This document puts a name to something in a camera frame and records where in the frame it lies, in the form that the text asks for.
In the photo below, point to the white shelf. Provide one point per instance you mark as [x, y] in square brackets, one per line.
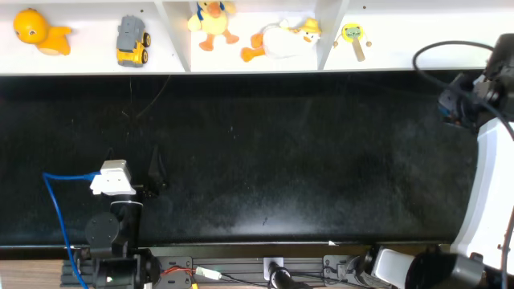
[401, 40]

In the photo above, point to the white plush goose with hat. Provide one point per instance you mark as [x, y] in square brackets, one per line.
[285, 42]

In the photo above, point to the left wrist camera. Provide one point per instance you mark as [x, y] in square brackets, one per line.
[113, 178]

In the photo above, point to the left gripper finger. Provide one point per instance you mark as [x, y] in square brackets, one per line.
[157, 172]
[109, 155]

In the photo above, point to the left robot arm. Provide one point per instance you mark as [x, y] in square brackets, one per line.
[102, 233]

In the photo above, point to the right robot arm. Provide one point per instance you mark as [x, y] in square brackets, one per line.
[490, 192]

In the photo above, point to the grey and yellow toy truck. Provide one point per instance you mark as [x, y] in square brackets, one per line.
[130, 40]

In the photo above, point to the yellow wooden rattle drum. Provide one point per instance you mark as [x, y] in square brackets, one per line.
[353, 34]

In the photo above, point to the yellow rubber duck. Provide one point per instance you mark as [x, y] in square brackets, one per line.
[36, 32]

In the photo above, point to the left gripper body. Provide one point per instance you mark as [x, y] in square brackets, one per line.
[146, 191]

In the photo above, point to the yellow plush duck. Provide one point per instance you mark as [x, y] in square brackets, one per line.
[213, 22]

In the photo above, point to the mounting rail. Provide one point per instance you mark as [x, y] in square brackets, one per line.
[241, 273]

